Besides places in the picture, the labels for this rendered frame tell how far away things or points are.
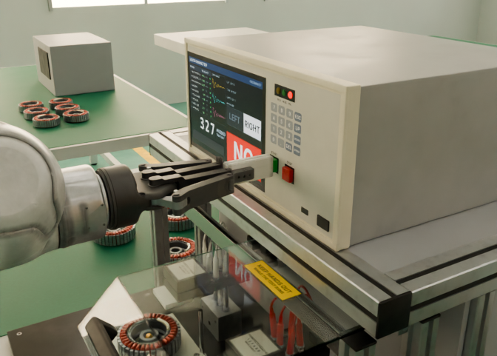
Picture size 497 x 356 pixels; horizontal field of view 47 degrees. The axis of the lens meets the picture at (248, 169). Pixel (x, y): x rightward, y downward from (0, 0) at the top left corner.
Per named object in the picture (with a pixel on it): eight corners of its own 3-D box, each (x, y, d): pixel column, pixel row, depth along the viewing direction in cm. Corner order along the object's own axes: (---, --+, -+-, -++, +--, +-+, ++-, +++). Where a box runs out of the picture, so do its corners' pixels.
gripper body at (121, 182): (92, 215, 72) (161, 200, 76) (113, 243, 65) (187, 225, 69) (86, 159, 69) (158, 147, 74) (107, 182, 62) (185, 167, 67)
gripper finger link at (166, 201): (132, 186, 68) (147, 203, 63) (173, 179, 70) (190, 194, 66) (134, 205, 69) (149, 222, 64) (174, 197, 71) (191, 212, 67)
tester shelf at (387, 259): (377, 340, 60) (380, 303, 59) (149, 155, 115) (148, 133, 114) (612, 241, 81) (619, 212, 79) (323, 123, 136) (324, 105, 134)
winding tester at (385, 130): (336, 252, 69) (346, 86, 62) (188, 150, 104) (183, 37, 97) (538, 189, 87) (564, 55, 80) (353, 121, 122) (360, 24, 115)
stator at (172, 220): (168, 212, 164) (167, 200, 163) (204, 217, 161) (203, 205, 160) (151, 229, 154) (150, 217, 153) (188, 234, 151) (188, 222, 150)
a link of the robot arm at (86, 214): (64, 263, 62) (117, 249, 65) (54, 186, 59) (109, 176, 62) (46, 229, 70) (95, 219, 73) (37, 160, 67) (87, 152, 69)
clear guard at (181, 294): (143, 465, 53) (138, 417, 51) (78, 328, 73) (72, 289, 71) (400, 351, 68) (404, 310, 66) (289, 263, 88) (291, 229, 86)
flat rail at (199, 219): (351, 368, 65) (353, 347, 64) (154, 186, 115) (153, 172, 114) (359, 365, 65) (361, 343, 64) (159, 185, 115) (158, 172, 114)
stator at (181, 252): (148, 270, 134) (147, 257, 133) (157, 247, 145) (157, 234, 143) (194, 271, 134) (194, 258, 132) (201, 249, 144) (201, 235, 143)
